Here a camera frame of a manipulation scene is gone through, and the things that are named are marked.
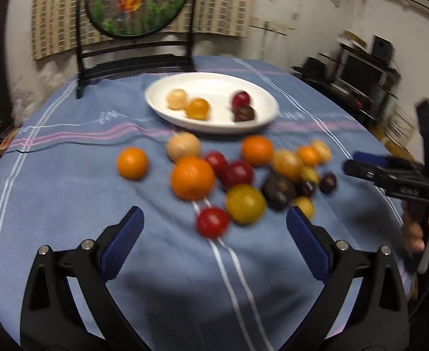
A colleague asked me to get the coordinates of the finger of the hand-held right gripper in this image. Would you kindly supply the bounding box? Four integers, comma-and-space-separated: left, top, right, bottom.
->
353, 151, 392, 168
343, 160, 387, 190

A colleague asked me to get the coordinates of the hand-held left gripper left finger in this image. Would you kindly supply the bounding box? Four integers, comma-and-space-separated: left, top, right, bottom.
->
20, 206, 153, 351

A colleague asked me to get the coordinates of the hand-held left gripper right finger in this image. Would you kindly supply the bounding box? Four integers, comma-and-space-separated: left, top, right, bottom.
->
285, 206, 410, 351

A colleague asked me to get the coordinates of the small yellow-green plum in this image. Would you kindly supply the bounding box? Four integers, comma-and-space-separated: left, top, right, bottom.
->
293, 196, 316, 219
301, 166, 320, 184

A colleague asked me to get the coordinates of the tan round fruit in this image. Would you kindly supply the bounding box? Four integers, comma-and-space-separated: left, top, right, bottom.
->
272, 149, 304, 180
311, 139, 332, 164
167, 89, 189, 111
165, 132, 201, 162

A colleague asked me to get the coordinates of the small dark purple plum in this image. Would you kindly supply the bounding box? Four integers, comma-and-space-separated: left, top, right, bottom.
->
297, 181, 315, 198

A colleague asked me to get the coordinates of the large wrinkled dark plum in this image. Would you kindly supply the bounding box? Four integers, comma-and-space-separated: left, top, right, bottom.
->
261, 173, 297, 211

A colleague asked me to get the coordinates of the small orange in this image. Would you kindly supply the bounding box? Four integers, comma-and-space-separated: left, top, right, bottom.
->
186, 97, 211, 121
297, 146, 321, 168

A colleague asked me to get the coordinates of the large yellow-green plum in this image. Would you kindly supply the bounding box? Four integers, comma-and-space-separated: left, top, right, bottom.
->
225, 185, 267, 225

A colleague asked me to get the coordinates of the medium orange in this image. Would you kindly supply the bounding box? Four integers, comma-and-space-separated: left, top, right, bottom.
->
117, 147, 149, 180
241, 135, 274, 168

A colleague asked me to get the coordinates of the large orange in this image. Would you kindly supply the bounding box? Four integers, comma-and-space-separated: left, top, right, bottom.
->
170, 156, 216, 201

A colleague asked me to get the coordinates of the large red plum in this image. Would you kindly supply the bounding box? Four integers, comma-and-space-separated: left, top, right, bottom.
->
220, 160, 254, 191

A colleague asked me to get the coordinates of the white oval plate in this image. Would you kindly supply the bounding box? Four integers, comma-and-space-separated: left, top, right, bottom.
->
144, 72, 280, 134

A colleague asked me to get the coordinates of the person's right hand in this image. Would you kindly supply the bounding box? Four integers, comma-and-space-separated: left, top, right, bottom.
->
401, 202, 429, 264

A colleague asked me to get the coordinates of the blue striped tablecloth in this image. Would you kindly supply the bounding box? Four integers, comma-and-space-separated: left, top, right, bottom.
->
0, 56, 420, 351

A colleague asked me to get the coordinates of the grey television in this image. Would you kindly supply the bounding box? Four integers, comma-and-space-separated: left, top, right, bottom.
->
337, 53, 388, 94

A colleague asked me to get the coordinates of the black speaker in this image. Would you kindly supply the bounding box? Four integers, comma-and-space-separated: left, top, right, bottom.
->
372, 35, 393, 61

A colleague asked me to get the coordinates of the black wooden chair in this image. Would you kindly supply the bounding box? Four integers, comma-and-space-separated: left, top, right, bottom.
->
75, 0, 197, 99

